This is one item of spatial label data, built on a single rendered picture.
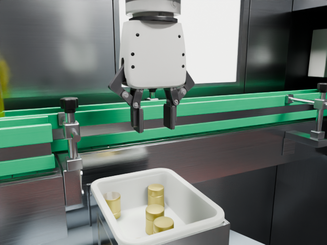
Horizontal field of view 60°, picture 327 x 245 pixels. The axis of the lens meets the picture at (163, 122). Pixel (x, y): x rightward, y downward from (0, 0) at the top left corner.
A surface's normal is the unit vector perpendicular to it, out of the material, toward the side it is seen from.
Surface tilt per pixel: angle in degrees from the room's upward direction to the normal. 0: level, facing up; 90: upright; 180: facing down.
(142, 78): 95
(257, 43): 90
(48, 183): 90
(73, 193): 90
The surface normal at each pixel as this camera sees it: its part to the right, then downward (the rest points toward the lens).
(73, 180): 0.43, 0.20
